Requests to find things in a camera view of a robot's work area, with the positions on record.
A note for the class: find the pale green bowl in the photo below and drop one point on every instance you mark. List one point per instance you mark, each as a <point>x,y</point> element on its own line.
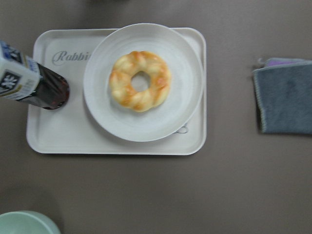
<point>27,222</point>

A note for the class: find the white round plate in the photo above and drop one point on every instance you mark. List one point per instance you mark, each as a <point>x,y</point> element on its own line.
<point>156,123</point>

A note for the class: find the glazed twisted donut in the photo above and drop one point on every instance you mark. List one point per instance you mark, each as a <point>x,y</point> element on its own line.
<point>126,67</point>

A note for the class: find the cream serving tray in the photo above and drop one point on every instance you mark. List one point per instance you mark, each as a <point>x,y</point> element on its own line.
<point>72,129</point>

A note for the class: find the grey folded cloth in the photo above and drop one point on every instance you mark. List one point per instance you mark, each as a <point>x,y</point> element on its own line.
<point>283,91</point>

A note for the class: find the dark drink bottle on tray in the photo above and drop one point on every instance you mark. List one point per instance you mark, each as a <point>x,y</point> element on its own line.
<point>23,79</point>

